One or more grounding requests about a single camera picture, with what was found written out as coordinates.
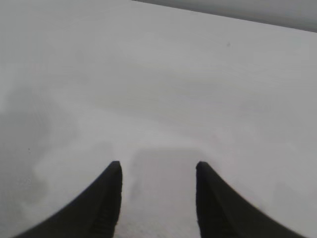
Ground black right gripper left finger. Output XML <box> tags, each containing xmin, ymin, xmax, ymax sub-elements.
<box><xmin>15</xmin><ymin>160</ymin><xmax>123</xmax><ymax>238</ymax></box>

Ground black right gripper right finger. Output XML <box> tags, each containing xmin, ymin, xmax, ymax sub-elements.
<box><xmin>196</xmin><ymin>161</ymin><xmax>317</xmax><ymax>238</ymax></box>

